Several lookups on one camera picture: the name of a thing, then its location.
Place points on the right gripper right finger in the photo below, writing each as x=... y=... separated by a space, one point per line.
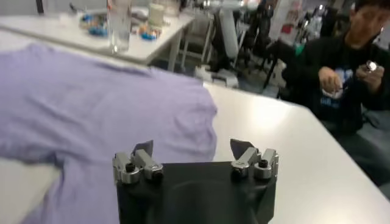
x=256 y=162

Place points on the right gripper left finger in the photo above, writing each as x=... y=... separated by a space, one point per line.
x=137 y=165

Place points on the purple t-shirt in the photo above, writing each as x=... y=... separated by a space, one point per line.
x=91 y=106

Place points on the person in black clothes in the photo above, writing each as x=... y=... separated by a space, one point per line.
x=335 y=85

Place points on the green cloth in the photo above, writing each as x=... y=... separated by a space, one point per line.
x=299 y=49

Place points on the white wheeled background robot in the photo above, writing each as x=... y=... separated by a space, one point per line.
x=228 y=33

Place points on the black office chair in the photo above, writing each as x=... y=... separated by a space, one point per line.
x=259 y=27

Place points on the clear bottle pale cap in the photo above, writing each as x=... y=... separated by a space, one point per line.
x=119 y=27

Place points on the white shelf red boxes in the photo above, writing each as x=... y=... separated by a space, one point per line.
x=285 y=21

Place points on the cream lidded canister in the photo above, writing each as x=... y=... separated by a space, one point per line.
x=156 y=15

